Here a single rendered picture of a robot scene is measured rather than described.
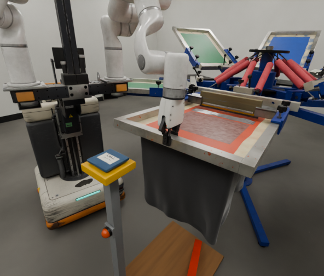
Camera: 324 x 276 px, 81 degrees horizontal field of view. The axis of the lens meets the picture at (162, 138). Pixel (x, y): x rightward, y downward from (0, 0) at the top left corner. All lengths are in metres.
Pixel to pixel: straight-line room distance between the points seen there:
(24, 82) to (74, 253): 1.15
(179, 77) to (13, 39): 0.70
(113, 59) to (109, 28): 0.14
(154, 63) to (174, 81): 0.09
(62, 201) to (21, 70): 0.96
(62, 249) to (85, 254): 0.18
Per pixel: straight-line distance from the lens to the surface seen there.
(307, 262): 1.88
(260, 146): 0.73
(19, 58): 1.04
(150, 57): 0.64
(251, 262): 1.68
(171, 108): 0.61
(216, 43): 2.93
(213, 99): 1.22
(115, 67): 1.14
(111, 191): 0.72
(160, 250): 1.56
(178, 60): 0.60
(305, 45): 3.04
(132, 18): 1.09
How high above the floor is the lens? 1.31
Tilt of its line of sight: 26 degrees down
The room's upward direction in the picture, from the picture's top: 2 degrees clockwise
